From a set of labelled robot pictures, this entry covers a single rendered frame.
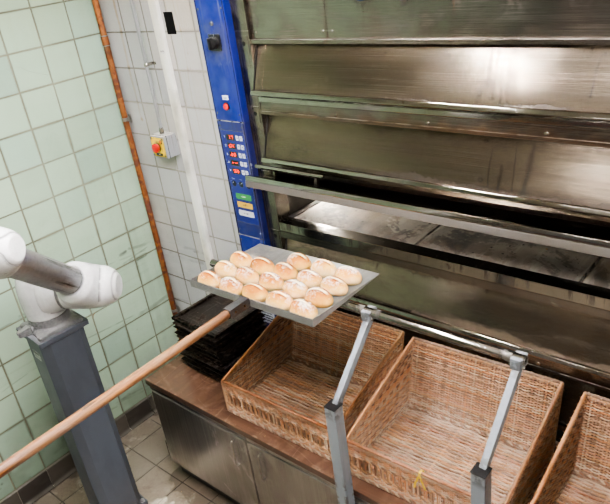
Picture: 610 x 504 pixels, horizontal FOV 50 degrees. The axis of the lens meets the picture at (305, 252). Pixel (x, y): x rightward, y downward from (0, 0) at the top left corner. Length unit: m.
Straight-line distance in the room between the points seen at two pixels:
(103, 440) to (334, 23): 1.89
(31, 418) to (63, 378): 0.65
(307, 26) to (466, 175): 0.74
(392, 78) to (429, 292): 0.76
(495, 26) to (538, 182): 0.45
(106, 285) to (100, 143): 0.92
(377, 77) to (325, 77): 0.21
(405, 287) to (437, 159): 0.53
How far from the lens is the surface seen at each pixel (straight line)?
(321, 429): 2.30
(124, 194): 3.26
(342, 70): 2.22
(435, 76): 2.03
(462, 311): 2.30
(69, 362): 2.70
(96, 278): 2.44
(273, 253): 2.42
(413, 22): 2.05
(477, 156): 2.05
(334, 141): 2.33
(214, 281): 2.23
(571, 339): 2.18
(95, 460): 2.97
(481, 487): 1.82
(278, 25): 2.38
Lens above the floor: 2.24
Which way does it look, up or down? 26 degrees down
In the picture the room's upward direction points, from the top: 8 degrees counter-clockwise
